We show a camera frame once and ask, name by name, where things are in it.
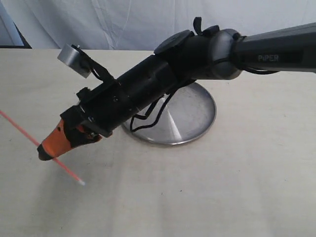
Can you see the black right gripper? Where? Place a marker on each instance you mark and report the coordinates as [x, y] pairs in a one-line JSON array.
[[98, 112]]

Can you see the round stainless steel plate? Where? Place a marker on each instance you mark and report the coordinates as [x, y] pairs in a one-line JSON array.
[[187, 116]]

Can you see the thin red plastic straw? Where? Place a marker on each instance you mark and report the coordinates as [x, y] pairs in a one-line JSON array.
[[36, 143]]

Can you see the dark panel behind cloth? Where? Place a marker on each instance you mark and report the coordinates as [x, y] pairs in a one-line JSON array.
[[10, 36]]

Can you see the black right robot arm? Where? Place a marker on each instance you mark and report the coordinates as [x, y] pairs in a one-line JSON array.
[[177, 62]]

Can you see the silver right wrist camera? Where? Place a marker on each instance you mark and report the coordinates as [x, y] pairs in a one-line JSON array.
[[71, 57]]

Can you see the white backdrop cloth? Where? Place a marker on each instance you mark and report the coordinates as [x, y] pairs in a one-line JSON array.
[[143, 24]]

